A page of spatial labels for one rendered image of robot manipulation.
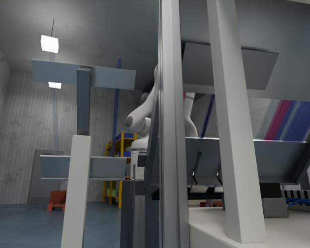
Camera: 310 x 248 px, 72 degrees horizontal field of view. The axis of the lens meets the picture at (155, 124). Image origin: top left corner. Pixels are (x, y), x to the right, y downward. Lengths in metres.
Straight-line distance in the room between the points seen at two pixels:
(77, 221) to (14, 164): 9.85
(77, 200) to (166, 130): 0.45
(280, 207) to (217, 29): 0.34
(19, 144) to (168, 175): 10.34
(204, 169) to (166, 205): 0.59
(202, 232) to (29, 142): 10.37
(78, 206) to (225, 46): 0.62
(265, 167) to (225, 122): 0.81
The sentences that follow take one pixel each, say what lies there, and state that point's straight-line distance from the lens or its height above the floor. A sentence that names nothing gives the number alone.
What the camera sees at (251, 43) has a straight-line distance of 0.77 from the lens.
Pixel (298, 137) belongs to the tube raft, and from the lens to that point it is 1.07.
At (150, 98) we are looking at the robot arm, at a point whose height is 1.20.
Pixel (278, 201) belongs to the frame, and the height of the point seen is 0.65.
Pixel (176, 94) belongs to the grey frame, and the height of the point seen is 0.84.
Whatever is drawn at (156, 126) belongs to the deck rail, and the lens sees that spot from 0.72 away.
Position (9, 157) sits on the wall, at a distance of 10.62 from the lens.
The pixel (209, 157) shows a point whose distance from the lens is 0.90.
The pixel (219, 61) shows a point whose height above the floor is 0.84.
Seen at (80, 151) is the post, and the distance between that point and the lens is 0.75.
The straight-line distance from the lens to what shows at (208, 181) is 0.95.
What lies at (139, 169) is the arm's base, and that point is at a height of 0.77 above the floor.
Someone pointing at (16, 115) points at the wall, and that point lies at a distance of 10.96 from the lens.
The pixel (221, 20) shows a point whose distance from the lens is 0.34.
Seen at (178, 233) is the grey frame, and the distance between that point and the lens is 0.38.
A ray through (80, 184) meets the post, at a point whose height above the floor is 0.68.
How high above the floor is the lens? 0.68
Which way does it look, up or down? 16 degrees up
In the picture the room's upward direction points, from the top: straight up
